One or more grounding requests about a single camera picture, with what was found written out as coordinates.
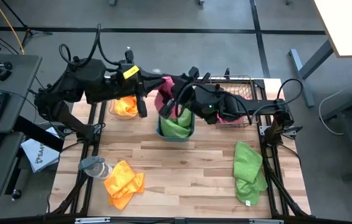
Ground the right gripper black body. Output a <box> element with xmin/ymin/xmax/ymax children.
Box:
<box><xmin>181</xmin><ymin>75</ymin><xmax>203</xmax><ymax>100</ymax></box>

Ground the yellow label sticker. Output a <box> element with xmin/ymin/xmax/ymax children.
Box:
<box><xmin>122</xmin><ymin>64</ymin><xmax>140</xmax><ymax>80</ymax></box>

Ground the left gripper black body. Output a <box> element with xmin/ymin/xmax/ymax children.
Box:
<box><xmin>120</xmin><ymin>63</ymin><xmax>148</xmax><ymax>96</ymax></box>

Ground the black tripod stand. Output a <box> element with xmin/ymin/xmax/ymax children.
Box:
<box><xmin>0</xmin><ymin>0</ymin><xmax>54</xmax><ymax>48</ymax></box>

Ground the blue plastic bin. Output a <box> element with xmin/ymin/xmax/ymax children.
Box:
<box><xmin>156</xmin><ymin>105</ymin><xmax>196</xmax><ymax>142</ymax></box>

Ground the pink microfiber towel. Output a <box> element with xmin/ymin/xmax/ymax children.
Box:
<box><xmin>154</xmin><ymin>76</ymin><xmax>177</xmax><ymax>121</ymax></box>
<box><xmin>216</xmin><ymin>112</ymin><xmax>245</xmax><ymax>124</ymax></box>

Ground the black desk support beam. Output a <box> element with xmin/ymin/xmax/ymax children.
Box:
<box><xmin>12</xmin><ymin>114</ymin><xmax>65</xmax><ymax>153</ymax></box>

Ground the white cable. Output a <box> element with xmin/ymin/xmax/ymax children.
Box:
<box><xmin>318</xmin><ymin>89</ymin><xmax>345</xmax><ymax>136</ymax></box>

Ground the grey cloth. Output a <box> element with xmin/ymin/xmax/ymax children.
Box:
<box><xmin>78</xmin><ymin>155</ymin><xmax>114</xmax><ymax>181</ymax></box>

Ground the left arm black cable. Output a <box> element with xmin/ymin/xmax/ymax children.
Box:
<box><xmin>58</xmin><ymin>23</ymin><xmax>123</xmax><ymax>68</ymax></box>

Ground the orange microfiber towel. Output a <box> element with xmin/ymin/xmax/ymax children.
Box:
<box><xmin>114</xmin><ymin>96</ymin><xmax>139</xmax><ymax>118</ymax></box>
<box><xmin>103</xmin><ymin>160</ymin><xmax>136</xmax><ymax>197</ymax></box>
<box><xmin>108</xmin><ymin>172</ymin><xmax>146</xmax><ymax>211</ymax></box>

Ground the green microfiber towel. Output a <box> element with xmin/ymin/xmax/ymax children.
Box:
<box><xmin>159</xmin><ymin>108</ymin><xmax>193</xmax><ymax>139</ymax></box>
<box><xmin>233</xmin><ymin>141</ymin><xmax>264</xmax><ymax>185</ymax></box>
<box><xmin>235</xmin><ymin>170</ymin><xmax>269</xmax><ymax>207</ymax></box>

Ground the silver metal bracket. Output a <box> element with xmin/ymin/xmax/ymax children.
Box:
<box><xmin>249</xmin><ymin>218</ymin><xmax>285</xmax><ymax>224</ymax></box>
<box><xmin>74</xmin><ymin>217</ymin><xmax>112</xmax><ymax>224</ymax></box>

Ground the white top table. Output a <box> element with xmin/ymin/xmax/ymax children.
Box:
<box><xmin>312</xmin><ymin>0</ymin><xmax>352</xmax><ymax>59</ymax></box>

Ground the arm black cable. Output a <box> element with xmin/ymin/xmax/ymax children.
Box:
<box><xmin>276</xmin><ymin>78</ymin><xmax>304</xmax><ymax>106</ymax></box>
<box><xmin>58</xmin><ymin>23</ymin><xmax>123</xmax><ymax>68</ymax></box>

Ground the black aluminium table frame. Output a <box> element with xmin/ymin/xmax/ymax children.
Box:
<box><xmin>43</xmin><ymin>76</ymin><xmax>315</xmax><ymax>224</ymax></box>

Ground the grey table leg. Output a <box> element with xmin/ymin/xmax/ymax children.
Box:
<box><xmin>288</xmin><ymin>39</ymin><xmax>335</xmax><ymax>108</ymax></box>

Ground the grey computer desk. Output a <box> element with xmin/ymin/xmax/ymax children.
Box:
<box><xmin>0</xmin><ymin>54</ymin><xmax>43</xmax><ymax>210</ymax></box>

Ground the white printed booklet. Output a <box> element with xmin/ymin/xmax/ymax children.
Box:
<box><xmin>20</xmin><ymin>126</ymin><xmax>61</xmax><ymax>174</ymax></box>

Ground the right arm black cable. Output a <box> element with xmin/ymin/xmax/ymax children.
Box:
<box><xmin>276</xmin><ymin>78</ymin><xmax>304</xmax><ymax>106</ymax></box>

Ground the yellow cable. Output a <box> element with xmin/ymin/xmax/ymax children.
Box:
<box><xmin>0</xmin><ymin>0</ymin><xmax>26</xmax><ymax>55</ymax></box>

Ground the wire mesh basket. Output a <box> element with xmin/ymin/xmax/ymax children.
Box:
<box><xmin>208</xmin><ymin>74</ymin><xmax>255</xmax><ymax>129</ymax></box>

